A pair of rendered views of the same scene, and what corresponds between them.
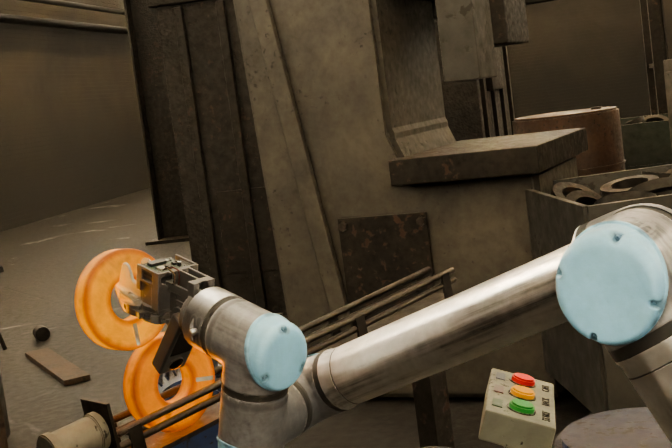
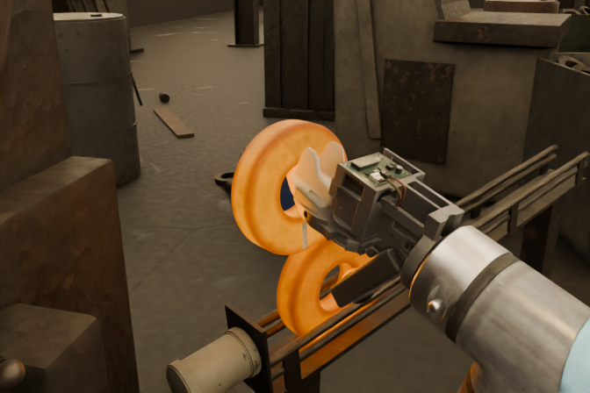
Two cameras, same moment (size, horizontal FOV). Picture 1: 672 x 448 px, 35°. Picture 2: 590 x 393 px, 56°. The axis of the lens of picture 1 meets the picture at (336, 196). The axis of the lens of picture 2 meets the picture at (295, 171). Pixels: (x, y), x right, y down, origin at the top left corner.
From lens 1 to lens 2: 1.06 m
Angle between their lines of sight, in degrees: 15
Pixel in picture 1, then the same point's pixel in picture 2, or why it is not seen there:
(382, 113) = not seen: outside the picture
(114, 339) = (278, 243)
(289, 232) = (347, 63)
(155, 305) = (359, 231)
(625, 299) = not seen: outside the picture
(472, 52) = not seen: outside the picture
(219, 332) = (498, 331)
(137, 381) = (298, 292)
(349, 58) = not seen: outside the picture
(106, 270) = (279, 153)
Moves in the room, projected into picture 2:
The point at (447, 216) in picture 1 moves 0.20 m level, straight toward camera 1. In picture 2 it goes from (470, 69) to (476, 76)
